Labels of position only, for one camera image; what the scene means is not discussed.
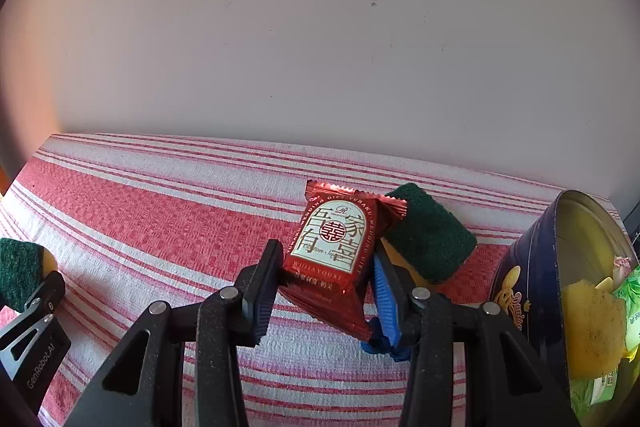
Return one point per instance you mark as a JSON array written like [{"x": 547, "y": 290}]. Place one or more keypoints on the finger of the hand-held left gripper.
[{"x": 45, "y": 294}]

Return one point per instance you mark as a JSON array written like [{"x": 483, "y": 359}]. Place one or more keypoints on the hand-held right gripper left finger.
[{"x": 260, "y": 292}]

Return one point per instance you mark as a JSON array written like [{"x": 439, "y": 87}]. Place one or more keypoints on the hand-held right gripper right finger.
[{"x": 387, "y": 307}]

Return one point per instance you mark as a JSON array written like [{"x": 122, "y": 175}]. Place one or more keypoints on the green yellow scouring sponge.
[
  {"x": 430, "y": 227},
  {"x": 20, "y": 267}
]

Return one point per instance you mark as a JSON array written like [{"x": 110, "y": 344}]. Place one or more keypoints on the red candy packet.
[{"x": 330, "y": 237}]

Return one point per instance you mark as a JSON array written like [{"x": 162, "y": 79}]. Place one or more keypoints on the round metal cookie tin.
[{"x": 525, "y": 257}]

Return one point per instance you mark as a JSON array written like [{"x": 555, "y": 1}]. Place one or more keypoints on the yellow sponge block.
[{"x": 595, "y": 327}]

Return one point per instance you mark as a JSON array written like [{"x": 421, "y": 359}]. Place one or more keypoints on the white green snack packet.
[{"x": 602, "y": 389}]

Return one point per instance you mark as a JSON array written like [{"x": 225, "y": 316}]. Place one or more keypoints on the pink white snack packet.
[{"x": 622, "y": 264}]

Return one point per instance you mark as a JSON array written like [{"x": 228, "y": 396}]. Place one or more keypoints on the red striped tablecloth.
[{"x": 150, "y": 207}]

